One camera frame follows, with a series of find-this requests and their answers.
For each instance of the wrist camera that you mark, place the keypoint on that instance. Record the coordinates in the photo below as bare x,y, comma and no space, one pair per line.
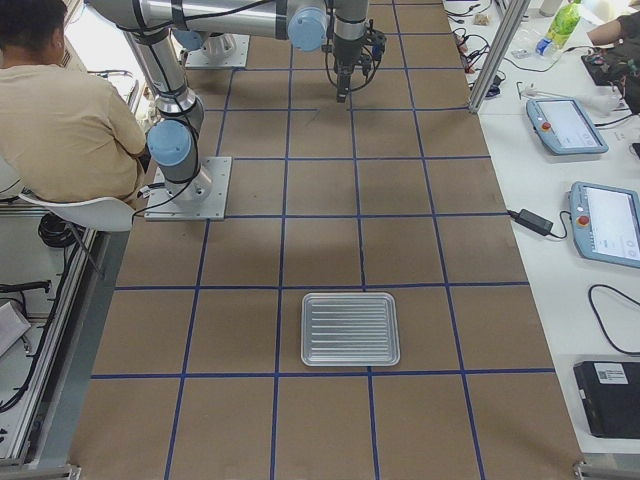
375,46

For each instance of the white chair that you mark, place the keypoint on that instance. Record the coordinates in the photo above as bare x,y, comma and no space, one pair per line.
105,214

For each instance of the blue teach pendant near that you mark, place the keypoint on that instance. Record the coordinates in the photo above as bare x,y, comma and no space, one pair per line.
605,223

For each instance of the blue teach pendant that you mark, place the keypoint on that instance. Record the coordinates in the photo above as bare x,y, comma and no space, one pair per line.
605,223
564,127

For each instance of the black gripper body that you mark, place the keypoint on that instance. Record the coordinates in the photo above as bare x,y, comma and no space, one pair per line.
345,63

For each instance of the green drink bottle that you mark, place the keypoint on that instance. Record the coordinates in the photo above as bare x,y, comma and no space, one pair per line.
560,29

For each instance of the black box device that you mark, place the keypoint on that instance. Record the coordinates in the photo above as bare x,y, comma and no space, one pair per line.
609,392

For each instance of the aluminium frame post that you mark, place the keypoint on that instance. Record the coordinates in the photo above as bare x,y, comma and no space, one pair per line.
501,41

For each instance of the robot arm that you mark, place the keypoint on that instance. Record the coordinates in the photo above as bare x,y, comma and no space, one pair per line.
264,85

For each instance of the blue teach pendant far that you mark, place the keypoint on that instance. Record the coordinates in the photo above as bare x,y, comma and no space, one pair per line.
564,127

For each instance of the seated person in beige shirt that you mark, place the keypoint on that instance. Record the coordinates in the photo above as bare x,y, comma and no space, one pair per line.
68,134

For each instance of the black power adapter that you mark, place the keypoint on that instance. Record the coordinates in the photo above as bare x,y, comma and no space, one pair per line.
531,221

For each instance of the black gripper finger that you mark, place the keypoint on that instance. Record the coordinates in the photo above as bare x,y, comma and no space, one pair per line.
341,94

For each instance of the silver ribbed metal tray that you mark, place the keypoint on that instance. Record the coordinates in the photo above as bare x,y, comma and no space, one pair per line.
345,329

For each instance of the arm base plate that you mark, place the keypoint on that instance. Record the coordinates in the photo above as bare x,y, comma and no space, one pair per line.
204,198
226,51

